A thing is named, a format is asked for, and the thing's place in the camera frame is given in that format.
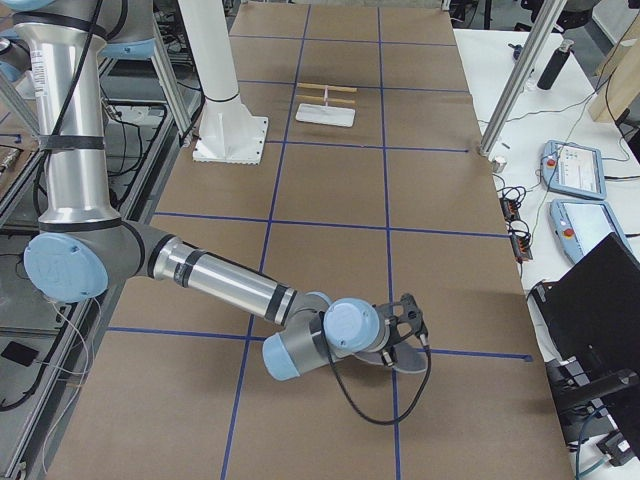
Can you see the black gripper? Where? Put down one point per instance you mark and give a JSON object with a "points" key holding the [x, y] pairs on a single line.
{"points": [[398, 340]]}

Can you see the grey blue towel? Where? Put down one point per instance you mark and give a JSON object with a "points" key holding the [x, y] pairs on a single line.
{"points": [[373, 358]]}

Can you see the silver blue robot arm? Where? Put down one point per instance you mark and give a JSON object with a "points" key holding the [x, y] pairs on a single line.
{"points": [[84, 245]]}

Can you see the white wooden towel rack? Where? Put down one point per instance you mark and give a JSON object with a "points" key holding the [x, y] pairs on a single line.
{"points": [[323, 109]]}

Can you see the black laptop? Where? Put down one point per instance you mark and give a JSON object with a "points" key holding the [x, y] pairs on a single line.
{"points": [[592, 315]]}

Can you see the small metal cylinder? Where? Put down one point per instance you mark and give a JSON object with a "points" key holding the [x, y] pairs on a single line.
{"points": [[498, 164]]}

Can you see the lower blue teach pendant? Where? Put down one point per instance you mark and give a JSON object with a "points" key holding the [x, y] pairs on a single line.
{"points": [[580, 225]]}

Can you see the blue teach pendant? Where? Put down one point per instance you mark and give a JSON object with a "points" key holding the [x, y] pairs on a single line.
{"points": [[580, 225], [572, 169]]}

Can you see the upper blue teach pendant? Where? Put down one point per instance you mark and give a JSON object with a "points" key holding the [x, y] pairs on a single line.
{"points": [[572, 169]]}

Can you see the black water bottle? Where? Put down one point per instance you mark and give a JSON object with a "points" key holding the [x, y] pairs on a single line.
{"points": [[555, 64]]}

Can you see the white pedestal column base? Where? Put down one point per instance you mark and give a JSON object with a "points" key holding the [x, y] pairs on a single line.
{"points": [[228, 132]]}

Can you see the aluminium frame post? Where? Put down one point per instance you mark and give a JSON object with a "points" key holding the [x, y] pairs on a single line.
{"points": [[541, 29]]}

